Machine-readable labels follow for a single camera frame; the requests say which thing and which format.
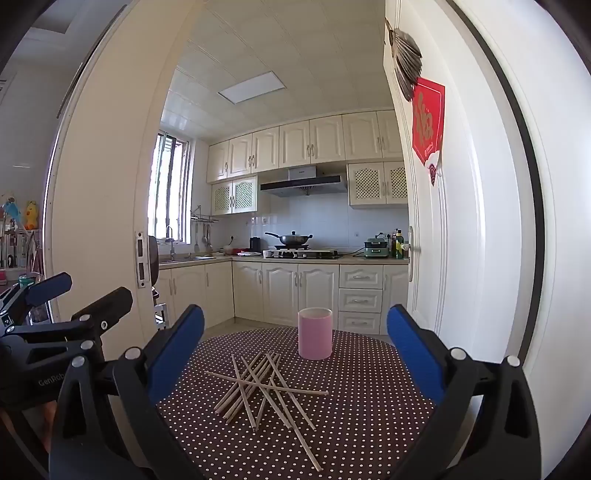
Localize green electric cooker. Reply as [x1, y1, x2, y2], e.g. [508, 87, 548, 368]
[364, 233, 391, 259]

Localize metal door handle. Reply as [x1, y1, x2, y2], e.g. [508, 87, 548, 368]
[401, 226, 422, 282]

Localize bundle of wooden chopsticks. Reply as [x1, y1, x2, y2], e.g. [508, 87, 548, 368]
[204, 353, 329, 472]

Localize gas stove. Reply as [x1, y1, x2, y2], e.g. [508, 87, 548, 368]
[263, 248, 340, 259]

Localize black range hood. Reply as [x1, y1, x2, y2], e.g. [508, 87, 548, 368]
[259, 165, 348, 198]

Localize cream wall cabinets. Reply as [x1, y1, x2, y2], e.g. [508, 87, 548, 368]
[206, 110, 404, 183]

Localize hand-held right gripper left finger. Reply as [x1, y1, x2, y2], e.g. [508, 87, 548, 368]
[48, 304, 206, 480]

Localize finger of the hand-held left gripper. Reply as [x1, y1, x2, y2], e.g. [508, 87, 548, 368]
[0, 272, 73, 326]
[9, 286, 134, 370]

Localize wall utensil rack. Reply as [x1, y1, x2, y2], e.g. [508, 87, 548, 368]
[190, 205, 220, 252]

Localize pink cup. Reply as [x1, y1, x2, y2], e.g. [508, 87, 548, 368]
[298, 308, 334, 361]

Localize person's left hand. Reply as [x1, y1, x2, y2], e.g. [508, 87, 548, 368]
[42, 401, 58, 455]

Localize kitchen window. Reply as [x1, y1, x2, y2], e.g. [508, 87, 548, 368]
[148, 131, 192, 245]

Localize ceiling light panel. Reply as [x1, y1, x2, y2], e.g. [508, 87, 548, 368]
[218, 71, 287, 104]

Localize cream lattice door cabinet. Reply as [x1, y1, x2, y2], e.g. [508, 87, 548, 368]
[211, 175, 258, 216]
[347, 161, 409, 208]

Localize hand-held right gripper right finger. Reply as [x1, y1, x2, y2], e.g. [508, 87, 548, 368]
[386, 304, 542, 480]

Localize cream base cabinets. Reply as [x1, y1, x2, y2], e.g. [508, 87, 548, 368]
[157, 257, 409, 330]

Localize red paper door decoration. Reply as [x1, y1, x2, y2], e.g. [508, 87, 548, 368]
[412, 78, 446, 186]

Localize black wok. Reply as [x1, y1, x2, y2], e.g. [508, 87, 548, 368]
[264, 231, 314, 247]

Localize white door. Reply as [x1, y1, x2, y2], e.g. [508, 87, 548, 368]
[382, 0, 546, 384]

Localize dark hanging fan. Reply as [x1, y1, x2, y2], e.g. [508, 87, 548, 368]
[387, 28, 423, 101]

